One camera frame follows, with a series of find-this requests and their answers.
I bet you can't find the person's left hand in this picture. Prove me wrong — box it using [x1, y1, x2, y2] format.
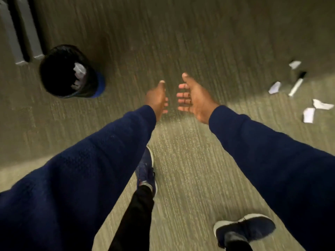
[145, 80, 169, 122]

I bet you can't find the person's right hand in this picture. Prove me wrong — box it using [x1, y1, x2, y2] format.
[177, 73, 220, 125]

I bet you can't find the person's left forearm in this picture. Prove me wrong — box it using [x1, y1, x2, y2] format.
[0, 105, 157, 251]

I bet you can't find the person's right forearm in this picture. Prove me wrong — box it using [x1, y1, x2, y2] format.
[209, 105, 335, 251]

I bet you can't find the person's left blue shoe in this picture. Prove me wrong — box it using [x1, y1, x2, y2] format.
[135, 146, 158, 198]

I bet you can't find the person's blue shoe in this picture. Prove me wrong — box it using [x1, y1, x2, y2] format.
[213, 213, 276, 249]
[135, 146, 158, 198]

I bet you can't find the crumpled white paper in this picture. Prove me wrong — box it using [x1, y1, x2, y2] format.
[71, 63, 87, 91]

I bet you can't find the blue bin with black liner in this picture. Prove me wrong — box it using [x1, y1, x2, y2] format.
[39, 44, 106, 99]

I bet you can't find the white marker with black cap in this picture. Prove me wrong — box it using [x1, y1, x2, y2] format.
[288, 71, 307, 97]

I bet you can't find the person's left black trouser leg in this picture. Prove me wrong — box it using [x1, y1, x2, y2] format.
[108, 184, 155, 251]

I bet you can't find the person's black trouser leg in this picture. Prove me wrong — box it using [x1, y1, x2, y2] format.
[108, 184, 155, 251]
[225, 232, 253, 251]

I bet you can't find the person's right blue shoe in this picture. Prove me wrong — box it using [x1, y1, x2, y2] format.
[213, 213, 276, 249]

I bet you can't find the person's right black trouser leg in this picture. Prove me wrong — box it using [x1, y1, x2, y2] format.
[225, 232, 253, 251]

